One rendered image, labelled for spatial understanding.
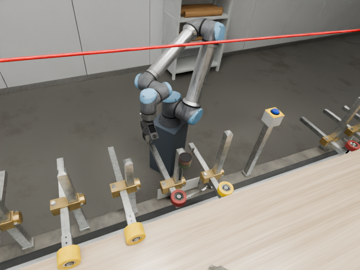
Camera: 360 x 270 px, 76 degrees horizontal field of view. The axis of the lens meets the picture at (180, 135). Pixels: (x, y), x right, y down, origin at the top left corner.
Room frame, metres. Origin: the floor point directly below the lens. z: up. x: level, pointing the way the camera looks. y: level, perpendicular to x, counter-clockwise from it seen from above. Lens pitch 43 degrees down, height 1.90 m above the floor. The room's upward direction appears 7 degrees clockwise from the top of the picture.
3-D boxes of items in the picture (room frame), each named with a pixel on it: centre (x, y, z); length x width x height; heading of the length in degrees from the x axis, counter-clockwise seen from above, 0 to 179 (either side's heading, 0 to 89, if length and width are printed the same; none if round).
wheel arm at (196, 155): (0.88, -0.18, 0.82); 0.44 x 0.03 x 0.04; 28
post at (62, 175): (0.51, 0.43, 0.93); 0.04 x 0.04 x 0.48; 28
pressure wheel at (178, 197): (0.63, -0.03, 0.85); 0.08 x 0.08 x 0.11
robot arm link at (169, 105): (1.55, 0.10, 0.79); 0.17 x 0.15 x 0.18; 59
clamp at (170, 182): (0.73, 0.00, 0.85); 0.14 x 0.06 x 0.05; 118
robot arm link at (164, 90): (1.16, 0.15, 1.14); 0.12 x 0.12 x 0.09; 59
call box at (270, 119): (0.98, -0.47, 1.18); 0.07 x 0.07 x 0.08; 28
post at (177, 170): (0.74, -0.01, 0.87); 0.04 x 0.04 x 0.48; 28
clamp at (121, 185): (0.61, 0.23, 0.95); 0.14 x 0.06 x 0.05; 118
